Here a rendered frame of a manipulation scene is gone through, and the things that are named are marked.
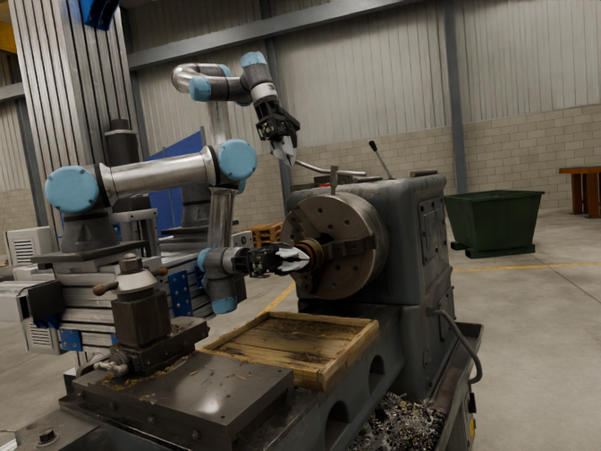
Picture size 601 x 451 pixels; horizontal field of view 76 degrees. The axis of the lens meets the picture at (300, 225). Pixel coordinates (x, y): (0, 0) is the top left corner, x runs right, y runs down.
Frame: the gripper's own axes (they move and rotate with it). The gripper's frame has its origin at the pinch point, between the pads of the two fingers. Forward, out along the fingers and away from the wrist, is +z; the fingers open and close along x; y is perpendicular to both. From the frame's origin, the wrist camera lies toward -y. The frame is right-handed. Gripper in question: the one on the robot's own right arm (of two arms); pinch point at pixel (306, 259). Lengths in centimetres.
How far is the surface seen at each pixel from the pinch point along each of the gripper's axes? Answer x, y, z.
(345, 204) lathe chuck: 12.1, -15.1, 5.1
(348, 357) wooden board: -19.5, 10.8, 14.9
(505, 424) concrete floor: -109, -115, 29
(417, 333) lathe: -30.7, -32.0, 16.4
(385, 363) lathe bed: -34.2, -16.6, 11.7
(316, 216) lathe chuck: 9.2, -14.9, -4.8
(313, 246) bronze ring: 2.4, -4.1, -0.1
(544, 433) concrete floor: -109, -114, 45
